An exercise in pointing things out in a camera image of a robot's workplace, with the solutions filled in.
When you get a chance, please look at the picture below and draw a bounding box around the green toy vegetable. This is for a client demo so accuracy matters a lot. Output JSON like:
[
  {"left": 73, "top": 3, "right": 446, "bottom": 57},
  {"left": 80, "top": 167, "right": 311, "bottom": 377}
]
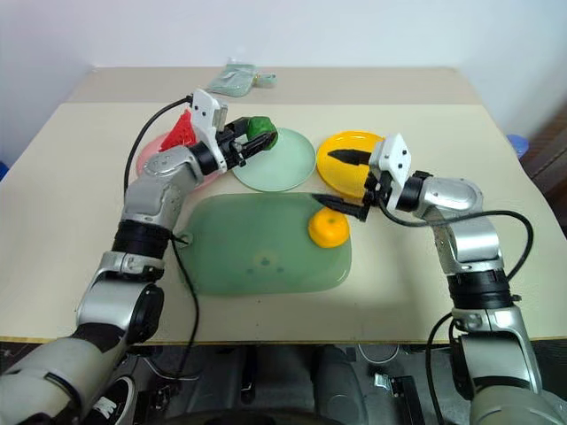
[{"left": 245, "top": 115, "right": 279, "bottom": 150}]

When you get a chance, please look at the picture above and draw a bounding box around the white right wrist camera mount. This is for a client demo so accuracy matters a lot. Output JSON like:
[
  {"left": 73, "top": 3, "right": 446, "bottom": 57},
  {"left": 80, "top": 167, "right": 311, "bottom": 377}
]
[{"left": 369, "top": 132, "right": 414, "bottom": 210}]

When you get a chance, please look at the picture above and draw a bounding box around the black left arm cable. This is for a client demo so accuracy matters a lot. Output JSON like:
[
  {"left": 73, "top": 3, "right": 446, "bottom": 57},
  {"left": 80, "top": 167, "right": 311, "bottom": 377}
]
[{"left": 123, "top": 93, "right": 201, "bottom": 383}]

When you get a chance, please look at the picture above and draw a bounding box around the dark grey rounded shape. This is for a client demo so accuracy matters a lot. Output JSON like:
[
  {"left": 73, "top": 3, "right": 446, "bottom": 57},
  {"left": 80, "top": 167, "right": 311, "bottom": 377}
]
[{"left": 309, "top": 344, "right": 369, "bottom": 425}]

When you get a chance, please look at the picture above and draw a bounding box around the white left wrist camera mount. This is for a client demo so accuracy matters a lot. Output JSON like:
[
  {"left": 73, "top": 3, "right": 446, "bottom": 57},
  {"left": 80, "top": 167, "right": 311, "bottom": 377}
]
[{"left": 189, "top": 88, "right": 230, "bottom": 172}]

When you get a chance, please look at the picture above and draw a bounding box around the yellow round plate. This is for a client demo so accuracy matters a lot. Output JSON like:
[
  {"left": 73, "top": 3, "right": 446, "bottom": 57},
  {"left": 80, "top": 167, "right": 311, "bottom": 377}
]
[{"left": 315, "top": 128, "right": 387, "bottom": 199}]

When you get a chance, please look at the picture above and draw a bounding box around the white cable loop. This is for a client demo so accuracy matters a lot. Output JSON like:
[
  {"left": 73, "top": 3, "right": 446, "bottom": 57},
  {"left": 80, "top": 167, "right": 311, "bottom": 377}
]
[{"left": 355, "top": 343, "right": 400, "bottom": 365}]

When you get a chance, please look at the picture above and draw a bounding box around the blue round object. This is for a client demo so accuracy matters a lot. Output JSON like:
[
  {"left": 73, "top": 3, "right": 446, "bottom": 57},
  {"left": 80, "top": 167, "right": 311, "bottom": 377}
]
[{"left": 506, "top": 133, "right": 531, "bottom": 158}]

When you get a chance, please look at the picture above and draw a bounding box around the orange toy fruit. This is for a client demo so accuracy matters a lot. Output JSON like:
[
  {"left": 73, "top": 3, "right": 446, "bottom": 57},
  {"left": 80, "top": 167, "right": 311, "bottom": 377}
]
[{"left": 307, "top": 208, "right": 349, "bottom": 249}]

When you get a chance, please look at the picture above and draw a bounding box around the pink round plate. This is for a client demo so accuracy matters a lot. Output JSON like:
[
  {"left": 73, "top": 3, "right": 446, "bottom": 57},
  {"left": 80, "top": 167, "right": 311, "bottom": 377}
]
[{"left": 136, "top": 129, "right": 219, "bottom": 188}]

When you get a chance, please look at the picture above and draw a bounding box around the metal bracket with black bar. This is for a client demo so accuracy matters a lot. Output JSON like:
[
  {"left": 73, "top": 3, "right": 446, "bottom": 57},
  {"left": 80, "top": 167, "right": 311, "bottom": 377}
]
[{"left": 373, "top": 372, "right": 420, "bottom": 420}]

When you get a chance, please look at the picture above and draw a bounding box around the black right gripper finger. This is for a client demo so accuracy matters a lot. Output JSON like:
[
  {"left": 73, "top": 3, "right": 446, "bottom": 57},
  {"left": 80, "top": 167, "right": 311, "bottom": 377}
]
[
  {"left": 328, "top": 149, "right": 372, "bottom": 166},
  {"left": 311, "top": 192, "right": 370, "bottom": 223}
]

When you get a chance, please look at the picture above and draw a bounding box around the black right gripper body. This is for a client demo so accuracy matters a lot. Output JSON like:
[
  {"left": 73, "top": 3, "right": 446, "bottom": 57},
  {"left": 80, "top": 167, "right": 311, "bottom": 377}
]
[{"left": 363, "top": 167, "right": 393, "bottom": 210}]

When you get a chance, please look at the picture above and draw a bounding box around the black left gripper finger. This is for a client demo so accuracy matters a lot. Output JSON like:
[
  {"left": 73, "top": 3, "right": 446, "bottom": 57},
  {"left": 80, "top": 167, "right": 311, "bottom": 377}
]
[
  {"left": 226, "top": 116, "right": 256, "bottom": 136},
  {"left": 237, "top": 128, "right": 280, "bottom": 158}
]

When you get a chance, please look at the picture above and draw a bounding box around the green plastic-wrapped package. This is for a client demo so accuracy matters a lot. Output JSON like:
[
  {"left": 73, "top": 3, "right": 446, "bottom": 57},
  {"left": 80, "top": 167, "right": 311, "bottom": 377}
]
[{"left": 206, "top": 56, "right": 259, "bottom": 97}]

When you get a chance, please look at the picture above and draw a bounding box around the green round plate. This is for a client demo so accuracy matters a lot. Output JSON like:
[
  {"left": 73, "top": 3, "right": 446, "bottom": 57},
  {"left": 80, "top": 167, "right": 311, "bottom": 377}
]
[{"left": 231, "top": 127, "right": 314, "bottom": 193}]

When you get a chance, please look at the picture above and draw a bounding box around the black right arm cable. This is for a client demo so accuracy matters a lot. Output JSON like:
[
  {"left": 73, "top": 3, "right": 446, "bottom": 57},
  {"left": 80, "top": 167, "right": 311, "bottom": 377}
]
[{"left": 378, "top": 205, "right": 535, "bottom": 425}]

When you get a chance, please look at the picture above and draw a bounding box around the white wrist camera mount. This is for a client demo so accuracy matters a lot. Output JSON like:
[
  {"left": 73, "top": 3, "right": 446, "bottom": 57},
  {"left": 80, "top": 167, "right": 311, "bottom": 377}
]
[
  {"left": 369, "top": 132, "right": 414, "bottom": 210},
  {"left": 189, "top": 88, "right": 230, "bottom": 172}
]

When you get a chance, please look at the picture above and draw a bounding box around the green rectangular tray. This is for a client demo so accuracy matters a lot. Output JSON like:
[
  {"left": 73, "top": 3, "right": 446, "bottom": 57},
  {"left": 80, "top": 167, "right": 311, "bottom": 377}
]
[{"left": 178, "top": 191, "right": 354, "bottom": 298}]

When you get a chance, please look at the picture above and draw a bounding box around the black shoe with white sole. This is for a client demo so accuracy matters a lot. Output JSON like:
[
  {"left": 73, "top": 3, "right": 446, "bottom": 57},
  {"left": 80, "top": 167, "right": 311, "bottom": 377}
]
[{"left": 88, "top": 375, "right": 136, "bottom": 425}]

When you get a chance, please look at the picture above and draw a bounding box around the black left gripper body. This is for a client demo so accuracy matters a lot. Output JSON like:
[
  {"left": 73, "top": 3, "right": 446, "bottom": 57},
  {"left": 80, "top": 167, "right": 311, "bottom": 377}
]
[{"left": 214, "top": 125, "right": 250, "bottom": 171}]

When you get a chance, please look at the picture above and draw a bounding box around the brown wooden furniture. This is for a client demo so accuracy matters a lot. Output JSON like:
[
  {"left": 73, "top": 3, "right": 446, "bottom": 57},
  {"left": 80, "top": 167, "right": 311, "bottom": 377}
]
[{"left": 517, "top": 100, "right": 567, "bottom": 197}]

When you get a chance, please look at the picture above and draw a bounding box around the red strawberry toy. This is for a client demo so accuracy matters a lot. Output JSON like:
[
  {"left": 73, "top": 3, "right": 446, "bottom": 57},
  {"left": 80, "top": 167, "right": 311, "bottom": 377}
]
[{"left": 159, "top": 109, "right": 198, "bottom": 152}]

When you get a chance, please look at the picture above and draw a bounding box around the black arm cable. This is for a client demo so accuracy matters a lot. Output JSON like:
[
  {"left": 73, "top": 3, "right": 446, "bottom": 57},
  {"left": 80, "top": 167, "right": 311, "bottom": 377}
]
[
  {"left": 378, "top": 205, "right": 535, "bottom": 425},
  {"left": 123, "top": 93, "right": 201, "bottom": 383}
]

